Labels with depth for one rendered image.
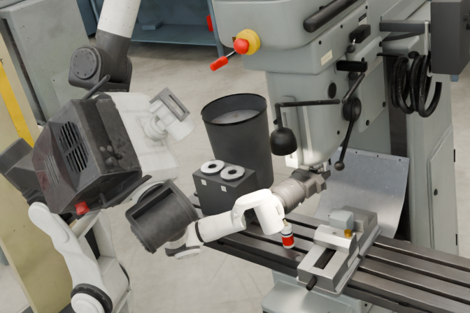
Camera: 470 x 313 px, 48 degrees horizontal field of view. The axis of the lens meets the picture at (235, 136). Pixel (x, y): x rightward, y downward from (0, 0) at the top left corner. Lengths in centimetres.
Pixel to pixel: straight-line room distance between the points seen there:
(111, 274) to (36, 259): 144
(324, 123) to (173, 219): 50
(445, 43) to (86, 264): 121
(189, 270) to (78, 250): 179
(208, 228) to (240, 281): 164
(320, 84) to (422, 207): 85
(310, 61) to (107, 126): 52
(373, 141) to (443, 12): 64
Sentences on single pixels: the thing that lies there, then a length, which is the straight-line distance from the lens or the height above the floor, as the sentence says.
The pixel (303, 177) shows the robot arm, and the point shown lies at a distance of 165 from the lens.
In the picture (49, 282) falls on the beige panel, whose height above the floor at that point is 25.
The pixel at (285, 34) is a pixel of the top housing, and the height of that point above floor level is 178.
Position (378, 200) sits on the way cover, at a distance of 204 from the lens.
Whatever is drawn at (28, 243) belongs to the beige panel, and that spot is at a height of 54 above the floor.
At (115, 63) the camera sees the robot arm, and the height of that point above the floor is 174.
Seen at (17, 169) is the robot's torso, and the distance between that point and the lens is 159.
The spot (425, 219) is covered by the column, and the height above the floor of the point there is 82.
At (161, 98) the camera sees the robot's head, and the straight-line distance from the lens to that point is 128.
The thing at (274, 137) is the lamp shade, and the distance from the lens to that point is 139.
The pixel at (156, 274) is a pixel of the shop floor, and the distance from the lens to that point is 342.
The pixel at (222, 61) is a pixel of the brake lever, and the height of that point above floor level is 170.
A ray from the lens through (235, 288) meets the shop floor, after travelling 317.
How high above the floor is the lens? 216
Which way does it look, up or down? 27 degrees down
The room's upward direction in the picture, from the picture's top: 12 degrees counter-clockwise
